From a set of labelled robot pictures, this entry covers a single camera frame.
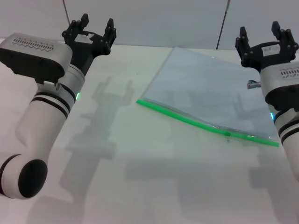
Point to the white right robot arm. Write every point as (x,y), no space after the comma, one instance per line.
(292,144)

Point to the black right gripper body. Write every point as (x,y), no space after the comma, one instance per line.
(266,56)

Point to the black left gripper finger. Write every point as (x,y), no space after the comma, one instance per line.
(110,32)
(76,28)

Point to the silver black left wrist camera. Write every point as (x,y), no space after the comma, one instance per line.
(35,51)

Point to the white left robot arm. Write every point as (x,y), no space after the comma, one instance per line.
(39,121)

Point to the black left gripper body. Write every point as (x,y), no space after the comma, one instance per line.
(86,49)

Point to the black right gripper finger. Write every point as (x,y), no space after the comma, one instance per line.
(287,42)
(243,42)

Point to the transparent green-zip document bag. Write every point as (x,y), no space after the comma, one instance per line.
(201,88)

